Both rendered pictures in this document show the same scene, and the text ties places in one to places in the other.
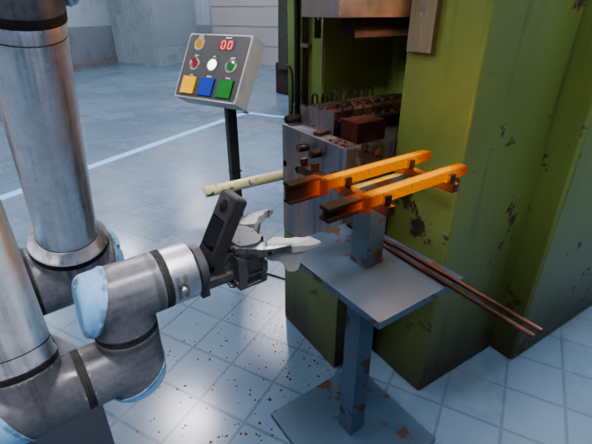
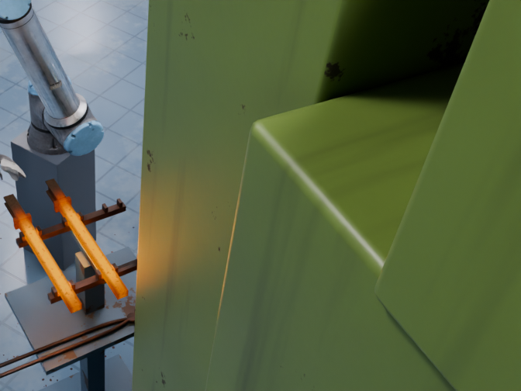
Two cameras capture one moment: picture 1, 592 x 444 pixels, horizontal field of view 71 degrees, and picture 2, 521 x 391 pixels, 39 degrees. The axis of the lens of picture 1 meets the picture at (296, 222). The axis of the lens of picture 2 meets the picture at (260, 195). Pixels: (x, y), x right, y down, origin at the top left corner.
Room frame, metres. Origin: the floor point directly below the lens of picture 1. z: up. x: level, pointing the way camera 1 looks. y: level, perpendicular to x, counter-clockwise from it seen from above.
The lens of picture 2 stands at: (1.20, -1.51, 2.46)
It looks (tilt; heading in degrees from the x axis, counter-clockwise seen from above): 43 degrees down; 83
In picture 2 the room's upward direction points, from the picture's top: 11 degrees clockwise
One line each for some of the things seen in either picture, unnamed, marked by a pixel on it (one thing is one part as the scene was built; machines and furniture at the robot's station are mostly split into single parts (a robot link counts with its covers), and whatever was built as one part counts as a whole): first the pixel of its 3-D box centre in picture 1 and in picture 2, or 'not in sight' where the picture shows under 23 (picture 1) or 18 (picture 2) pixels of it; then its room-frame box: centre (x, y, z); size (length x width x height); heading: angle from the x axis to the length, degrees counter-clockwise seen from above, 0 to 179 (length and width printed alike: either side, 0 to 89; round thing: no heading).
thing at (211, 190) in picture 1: (252, 181); not in sight; (1.70, 0.19, 0.62); 0.44 x 0.05 x 0.05; 123
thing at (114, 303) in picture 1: (122, 294); not in sight; (0.48, 0.25, 0.93); 0.12 x 0.09 x 0.10; 126
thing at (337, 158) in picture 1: (368, 180); not in sight; (1.53, -0.29, 0.69); 0.56 x 0.38 x 0.45; 123
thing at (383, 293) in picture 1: (365, 263); (91, 306); (0.95, -0.19, 0.68); 0.40 x 0.30 x 0.02; 35
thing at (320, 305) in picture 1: (359, 277); not in sight; (1.53, -0.29, 0.23); 0.56 x 0.38 x 0.47; 123
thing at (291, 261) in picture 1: (292, 255); not in sight; (0.59, 0.00, 0.93); 0.09 x 0.03 x 0.06; 90
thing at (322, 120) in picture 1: (362, 109); not in sight; (1.57, -0.25, 0.96); 0.42 x 0.20 x 0.09; 123
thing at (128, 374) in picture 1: (125, 357); not in sight; (0.47, 0.26, 0.82); 0.12 x 0.09 x 0.12; 129
